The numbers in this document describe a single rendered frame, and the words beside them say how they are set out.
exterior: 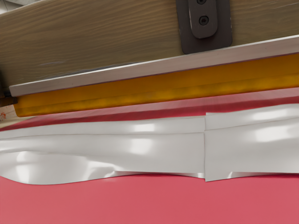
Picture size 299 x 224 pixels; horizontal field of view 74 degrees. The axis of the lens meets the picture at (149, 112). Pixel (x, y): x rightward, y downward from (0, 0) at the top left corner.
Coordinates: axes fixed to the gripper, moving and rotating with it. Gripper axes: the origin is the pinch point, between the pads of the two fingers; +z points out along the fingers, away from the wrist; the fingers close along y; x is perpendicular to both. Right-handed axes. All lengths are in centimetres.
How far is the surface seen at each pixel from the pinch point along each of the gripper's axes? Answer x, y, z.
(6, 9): -380, -332, -158
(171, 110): -3.2, 1.2, 6.0
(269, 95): 4.2, -0.7, 6.1
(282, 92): 5.3, -1.1, 6.1
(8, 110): -25.8, -2.9, 4.8
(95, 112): -11.5, -1.0, 6.0
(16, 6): -379, -360, -170
